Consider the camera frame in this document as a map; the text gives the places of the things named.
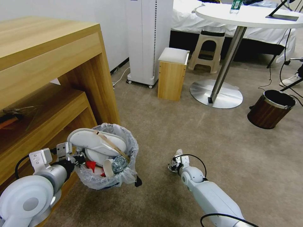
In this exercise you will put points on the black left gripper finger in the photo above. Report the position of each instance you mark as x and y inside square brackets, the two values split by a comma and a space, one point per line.
[81, 156]
[80, 164]

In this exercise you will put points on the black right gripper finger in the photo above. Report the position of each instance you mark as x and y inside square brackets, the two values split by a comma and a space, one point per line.
[171, 165]
[172, 170]

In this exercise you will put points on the dark small trash bin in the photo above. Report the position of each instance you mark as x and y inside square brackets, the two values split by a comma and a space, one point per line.
[104, 188]

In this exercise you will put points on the clear plastic bin liner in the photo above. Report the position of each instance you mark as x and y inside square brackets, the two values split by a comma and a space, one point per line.
[131, 142]

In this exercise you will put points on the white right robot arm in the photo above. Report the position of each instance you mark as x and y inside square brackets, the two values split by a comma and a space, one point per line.
[213, 194]

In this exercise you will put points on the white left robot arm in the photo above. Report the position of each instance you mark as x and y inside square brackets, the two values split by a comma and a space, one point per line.
[28, 189]

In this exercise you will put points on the wood pattern waste bin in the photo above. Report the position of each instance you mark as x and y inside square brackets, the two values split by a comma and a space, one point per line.
[262, 113]

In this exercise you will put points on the red plastic cup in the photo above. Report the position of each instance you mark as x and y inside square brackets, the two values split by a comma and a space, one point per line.
[91, 166]

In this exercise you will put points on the white slipper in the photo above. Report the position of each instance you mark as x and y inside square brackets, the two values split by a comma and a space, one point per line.
[90, 139]
[97, 156]

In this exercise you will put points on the white paper cup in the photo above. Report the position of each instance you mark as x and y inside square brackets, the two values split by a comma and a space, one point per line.
[108, 167]

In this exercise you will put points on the tan paper band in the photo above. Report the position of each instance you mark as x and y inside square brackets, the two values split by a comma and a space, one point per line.
[111, 143]

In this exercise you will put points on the small black block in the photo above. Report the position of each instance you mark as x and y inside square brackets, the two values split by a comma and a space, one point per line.
[210, 99]

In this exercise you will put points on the orange packet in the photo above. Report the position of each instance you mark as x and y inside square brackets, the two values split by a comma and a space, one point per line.
[7, 123]

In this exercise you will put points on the clear plastic wrapper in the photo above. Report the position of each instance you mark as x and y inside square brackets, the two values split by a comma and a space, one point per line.
[16, 111]

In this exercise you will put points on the white paper sheet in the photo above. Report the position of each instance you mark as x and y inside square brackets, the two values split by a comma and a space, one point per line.
[55, 82]

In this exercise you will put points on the wooden stool with white cushion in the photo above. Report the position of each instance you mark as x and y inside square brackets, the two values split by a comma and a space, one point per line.
[170, 78]

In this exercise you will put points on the light wooden desk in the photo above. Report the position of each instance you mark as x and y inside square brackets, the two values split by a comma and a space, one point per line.
[47, 42]

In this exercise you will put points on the beige plastic stool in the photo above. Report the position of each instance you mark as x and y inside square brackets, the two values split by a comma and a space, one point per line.
[201, 48]

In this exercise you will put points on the white tower appliance on wheels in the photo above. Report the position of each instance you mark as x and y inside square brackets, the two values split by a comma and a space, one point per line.
[142, 47]

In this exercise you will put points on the black tripod leg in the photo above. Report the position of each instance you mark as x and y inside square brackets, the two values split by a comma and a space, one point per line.
[292, 85]

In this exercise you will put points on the person's white shoe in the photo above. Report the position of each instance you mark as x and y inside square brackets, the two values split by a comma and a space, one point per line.
[290, 80]

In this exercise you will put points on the bed with white sheets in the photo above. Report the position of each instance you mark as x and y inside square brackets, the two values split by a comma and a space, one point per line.
[184, 19]

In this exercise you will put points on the person's leg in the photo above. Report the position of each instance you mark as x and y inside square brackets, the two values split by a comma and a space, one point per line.
[300, 71]

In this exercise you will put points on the round white table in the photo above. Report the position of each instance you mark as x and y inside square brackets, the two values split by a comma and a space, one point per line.
[248, 19]

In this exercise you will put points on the green label water bottle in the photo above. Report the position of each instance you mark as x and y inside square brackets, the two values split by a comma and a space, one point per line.
[235, 6]

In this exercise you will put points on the black lamp base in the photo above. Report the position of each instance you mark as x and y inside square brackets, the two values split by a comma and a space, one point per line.
[282, 17]

